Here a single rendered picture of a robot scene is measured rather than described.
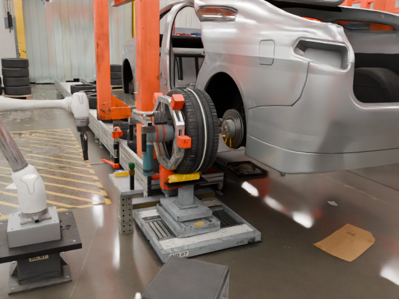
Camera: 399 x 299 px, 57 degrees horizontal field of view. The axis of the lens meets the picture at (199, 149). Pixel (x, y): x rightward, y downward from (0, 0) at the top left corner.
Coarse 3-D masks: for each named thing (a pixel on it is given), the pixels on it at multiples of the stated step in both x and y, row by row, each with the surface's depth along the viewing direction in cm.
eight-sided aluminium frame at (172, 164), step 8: (160, 96) 278; (168, 96) 279; (160, 104) 292; (168, 104) 264; (176, 112) 263; (152, 120) 302; (176, 120) 255; (176, 128) 254; (184, 128) 256; (176, 136) 255; (160, 144) 301; (176, 152) 258; (160, 160) 291; (168, 160) 288; (176, 160) 271; (168, 168) 275
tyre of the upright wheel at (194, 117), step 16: (192, 96) 266; (208, 96) 271; (192, 112) 256; (208, 112) 262; (192, 128) 254; (208, 128) 260; (192, 144) 256; (208, 144) 262; (192, 160) 263; (208, 160) 270
